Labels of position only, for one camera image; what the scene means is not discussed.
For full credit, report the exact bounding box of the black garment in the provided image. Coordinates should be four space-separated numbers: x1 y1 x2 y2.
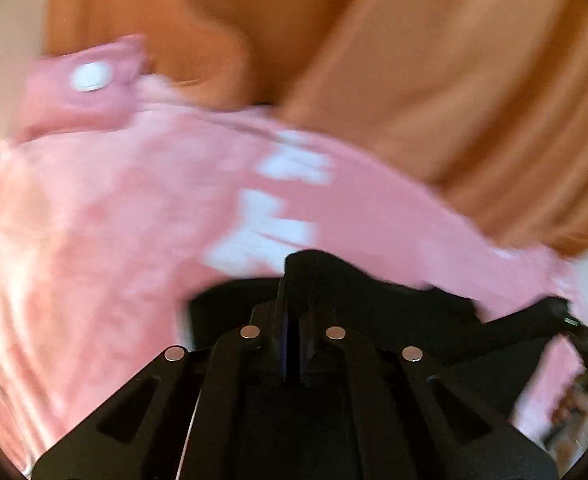
185 249 565 411

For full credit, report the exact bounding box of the person's right hand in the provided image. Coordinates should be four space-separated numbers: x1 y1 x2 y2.
551 373 588 430

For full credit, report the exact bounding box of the pink fleece blanket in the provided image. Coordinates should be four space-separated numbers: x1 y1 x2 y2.
0 76 578 472

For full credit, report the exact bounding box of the orange curtain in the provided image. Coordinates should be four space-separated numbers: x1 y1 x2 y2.
46 0 588 257

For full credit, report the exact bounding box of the pink hot water bag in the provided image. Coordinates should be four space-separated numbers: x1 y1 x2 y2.
14 35 146 143

